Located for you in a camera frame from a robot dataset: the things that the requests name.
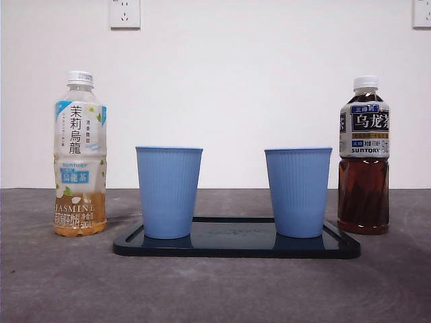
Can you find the blue ribbed plastic cup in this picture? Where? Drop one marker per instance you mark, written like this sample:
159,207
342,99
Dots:
298,191
168,191

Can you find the jasmine oolong tea bottle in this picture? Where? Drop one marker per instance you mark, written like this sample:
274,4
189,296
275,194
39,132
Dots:
79,141

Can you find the dark oolong tea bottle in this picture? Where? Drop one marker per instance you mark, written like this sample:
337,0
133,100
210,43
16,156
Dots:
363,195

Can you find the dark blue rectangular tray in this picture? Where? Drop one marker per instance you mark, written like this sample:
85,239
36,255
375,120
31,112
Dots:
235,249

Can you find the white wall socket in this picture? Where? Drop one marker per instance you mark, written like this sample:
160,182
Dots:
422,17
124,17

